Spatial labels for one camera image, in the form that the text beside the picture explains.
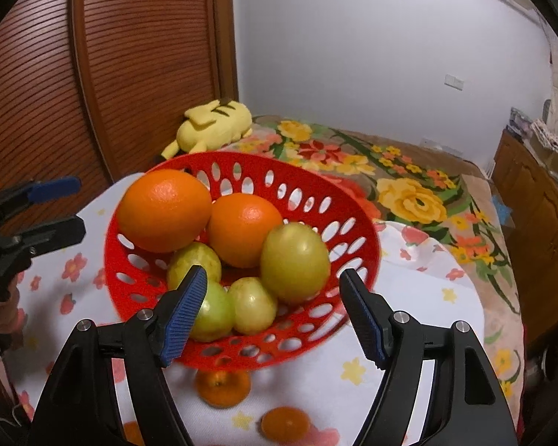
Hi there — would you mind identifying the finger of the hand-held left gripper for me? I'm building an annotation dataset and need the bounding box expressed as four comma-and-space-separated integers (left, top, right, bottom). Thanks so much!
0, 177, 82, 221
9, 215, 87, 258

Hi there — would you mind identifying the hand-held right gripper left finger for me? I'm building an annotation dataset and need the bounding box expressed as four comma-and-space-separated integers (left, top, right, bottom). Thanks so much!
28, 265, 208, 446

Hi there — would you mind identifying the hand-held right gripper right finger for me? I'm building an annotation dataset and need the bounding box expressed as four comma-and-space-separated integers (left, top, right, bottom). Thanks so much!
339, 268, 519, 446

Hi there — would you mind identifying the small green round fruit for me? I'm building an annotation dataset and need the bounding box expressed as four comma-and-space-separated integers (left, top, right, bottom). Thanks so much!
188, 280, 236, 343

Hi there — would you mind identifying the small yellow-green round fruit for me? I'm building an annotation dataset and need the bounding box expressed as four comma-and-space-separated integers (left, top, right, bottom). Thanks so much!
166, 242, 223, 291
227, 277, 279, 335

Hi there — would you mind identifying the large yellow-green round fruit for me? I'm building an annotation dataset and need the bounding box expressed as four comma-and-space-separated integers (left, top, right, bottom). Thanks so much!
260, 223, 332, 306

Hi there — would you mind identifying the red perforated plastic basket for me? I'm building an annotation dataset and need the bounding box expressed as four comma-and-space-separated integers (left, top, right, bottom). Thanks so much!
103, 151, 382, 371

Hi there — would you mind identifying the large orange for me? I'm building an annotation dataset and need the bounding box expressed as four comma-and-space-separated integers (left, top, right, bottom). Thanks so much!
117, 168, 213, 254
208, 193, 284, 269

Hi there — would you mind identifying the person's left hand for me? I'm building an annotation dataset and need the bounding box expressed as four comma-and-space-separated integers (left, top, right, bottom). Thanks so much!
0, 283, 29, 349

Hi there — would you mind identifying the white floral tablecloth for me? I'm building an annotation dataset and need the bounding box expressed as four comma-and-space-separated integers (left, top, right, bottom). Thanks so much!
0, 174, 489, 446

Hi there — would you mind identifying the small tangerine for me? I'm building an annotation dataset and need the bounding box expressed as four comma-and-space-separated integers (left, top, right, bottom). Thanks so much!
194, 369, 252, 408
123, 420, 145, 446
260, 406, 311, 442

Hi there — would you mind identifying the floral bed blanket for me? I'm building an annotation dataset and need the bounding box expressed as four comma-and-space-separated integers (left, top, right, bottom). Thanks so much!
223, 114, 526, 433

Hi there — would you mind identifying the brown slatted wooden wardrobe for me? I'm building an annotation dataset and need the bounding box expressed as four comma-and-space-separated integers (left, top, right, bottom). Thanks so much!
0, 0, 240, 237

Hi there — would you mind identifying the yellow plush toy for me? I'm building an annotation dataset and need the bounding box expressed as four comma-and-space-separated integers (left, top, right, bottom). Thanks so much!
160, 97, 254, 161

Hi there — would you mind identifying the wooden sideboard cabinet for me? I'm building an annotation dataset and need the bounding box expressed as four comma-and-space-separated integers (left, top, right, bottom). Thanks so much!
490, 127, 558, 349

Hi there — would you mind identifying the cardboard box with cloth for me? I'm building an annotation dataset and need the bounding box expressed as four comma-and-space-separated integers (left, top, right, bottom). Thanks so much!
530, 118, 558, 159

